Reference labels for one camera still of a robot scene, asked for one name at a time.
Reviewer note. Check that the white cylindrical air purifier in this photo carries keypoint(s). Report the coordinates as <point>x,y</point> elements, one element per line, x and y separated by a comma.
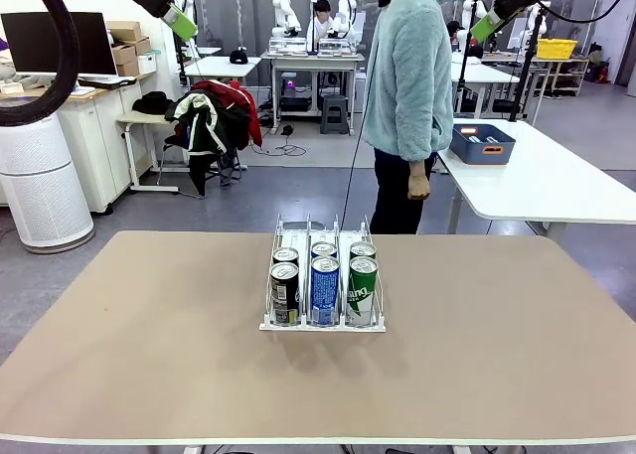
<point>40,186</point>

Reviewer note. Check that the black baseball cap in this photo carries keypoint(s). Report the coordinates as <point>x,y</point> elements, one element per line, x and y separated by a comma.
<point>239,56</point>

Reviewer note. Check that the green beverage can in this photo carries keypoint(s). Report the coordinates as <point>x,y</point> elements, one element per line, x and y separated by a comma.
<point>363,249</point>
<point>362,290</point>

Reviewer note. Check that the grey workbench with equipment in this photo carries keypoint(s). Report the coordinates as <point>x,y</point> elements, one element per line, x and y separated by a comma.
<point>313,59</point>

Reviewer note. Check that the small white box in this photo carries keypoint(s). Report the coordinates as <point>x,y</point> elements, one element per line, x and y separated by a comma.
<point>147,63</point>

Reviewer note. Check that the person right forearm teal sleeve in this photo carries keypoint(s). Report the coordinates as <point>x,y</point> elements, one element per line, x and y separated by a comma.
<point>420,136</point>

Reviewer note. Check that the blue plastic bin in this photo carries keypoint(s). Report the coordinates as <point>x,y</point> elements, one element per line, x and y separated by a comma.
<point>477,155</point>

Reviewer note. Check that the yellow plastic crate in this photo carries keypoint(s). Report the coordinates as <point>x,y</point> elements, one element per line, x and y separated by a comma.
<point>557,49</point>

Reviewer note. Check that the dark white-striped jacket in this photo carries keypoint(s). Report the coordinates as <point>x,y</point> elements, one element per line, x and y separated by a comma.
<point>199,131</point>

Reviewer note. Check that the black hat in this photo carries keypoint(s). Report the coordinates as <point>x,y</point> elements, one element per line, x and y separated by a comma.
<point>151,102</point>

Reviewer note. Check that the large white side table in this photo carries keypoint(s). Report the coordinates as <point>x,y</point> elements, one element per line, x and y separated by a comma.
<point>546,186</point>

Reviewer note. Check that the seated person in white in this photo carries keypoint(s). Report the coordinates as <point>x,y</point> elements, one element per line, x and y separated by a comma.
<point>320,24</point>

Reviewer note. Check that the large cardboard box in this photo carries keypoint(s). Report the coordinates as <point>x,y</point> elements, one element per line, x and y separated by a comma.
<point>123,29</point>

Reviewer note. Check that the grey plastic stool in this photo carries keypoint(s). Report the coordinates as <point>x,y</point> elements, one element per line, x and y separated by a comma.
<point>336,113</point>

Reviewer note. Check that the person right hand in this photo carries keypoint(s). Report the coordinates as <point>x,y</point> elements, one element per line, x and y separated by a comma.
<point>419,181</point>

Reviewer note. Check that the wooden shelf unit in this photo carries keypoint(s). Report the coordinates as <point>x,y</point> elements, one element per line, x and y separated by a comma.
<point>566,74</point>

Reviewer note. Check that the small white rolling table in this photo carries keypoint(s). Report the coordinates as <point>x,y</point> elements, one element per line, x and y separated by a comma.
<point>144,121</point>

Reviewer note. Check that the medium cardboard box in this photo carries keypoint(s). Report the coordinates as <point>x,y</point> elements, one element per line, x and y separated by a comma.
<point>140,45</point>

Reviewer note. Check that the white background table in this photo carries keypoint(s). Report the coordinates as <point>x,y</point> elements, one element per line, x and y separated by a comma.
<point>218,66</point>
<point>484,74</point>

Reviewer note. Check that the red fire extinguisher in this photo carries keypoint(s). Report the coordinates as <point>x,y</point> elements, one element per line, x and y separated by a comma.
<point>602,72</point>

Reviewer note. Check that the red jacket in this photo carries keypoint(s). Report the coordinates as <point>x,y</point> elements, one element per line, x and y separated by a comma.
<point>243,101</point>

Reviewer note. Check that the thin black light stand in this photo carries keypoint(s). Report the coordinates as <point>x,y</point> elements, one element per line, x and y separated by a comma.
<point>464,61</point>

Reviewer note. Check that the person in teal fleece jacket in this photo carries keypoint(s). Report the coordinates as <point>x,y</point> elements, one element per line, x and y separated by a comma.
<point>412,76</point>

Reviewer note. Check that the thick black tripod stand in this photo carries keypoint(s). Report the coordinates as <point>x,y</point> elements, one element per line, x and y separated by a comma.
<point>526,66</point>

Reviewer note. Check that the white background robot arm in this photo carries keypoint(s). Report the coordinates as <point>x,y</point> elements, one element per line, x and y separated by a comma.
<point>539,27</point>
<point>284,14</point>
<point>189,2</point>
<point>467,34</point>
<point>345,17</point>

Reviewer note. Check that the black computer monitor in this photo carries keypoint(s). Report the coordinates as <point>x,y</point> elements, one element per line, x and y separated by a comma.
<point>25,42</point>

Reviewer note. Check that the small cardboard box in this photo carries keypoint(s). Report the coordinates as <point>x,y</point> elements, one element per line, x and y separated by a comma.
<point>124,59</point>

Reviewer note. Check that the person in black cap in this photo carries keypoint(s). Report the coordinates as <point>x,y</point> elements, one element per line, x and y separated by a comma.
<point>454,29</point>

